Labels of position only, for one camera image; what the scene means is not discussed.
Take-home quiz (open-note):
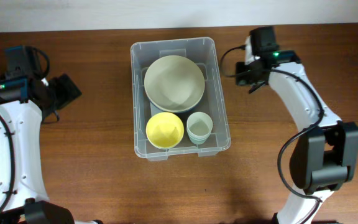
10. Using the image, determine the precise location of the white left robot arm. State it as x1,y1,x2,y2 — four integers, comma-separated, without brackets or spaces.
0,74,81,223

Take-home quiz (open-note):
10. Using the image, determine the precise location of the clear plastic storage bin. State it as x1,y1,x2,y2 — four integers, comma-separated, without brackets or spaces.
131,37,231,161

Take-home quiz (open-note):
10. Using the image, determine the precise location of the beige shallow bowl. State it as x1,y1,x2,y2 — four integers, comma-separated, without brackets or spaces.
144,55,206,100

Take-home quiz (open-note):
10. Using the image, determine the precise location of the cream plastic cup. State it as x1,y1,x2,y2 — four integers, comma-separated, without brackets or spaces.
186,112,213,139

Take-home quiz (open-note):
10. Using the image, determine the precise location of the yellow small bowl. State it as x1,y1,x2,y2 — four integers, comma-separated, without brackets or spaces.
145,112,185,150

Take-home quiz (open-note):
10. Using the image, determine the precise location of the mint green plastic cup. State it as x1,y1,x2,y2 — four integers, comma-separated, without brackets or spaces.
189,134,209,145

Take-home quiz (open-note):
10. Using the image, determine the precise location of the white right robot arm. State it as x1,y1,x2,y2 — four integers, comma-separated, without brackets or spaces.
236,50,358,223

